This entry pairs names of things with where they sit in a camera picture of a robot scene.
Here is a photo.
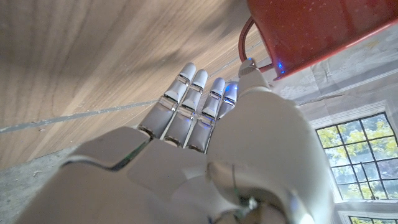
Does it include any red speckled enamel cup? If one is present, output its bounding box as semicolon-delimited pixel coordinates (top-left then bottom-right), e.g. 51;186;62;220
238;0;398;81

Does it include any printed window backdrop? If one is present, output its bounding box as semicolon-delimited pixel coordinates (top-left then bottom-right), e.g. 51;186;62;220
270;21;398;224

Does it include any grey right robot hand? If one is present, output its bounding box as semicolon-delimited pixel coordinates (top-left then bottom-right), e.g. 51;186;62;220
14;57;335;224

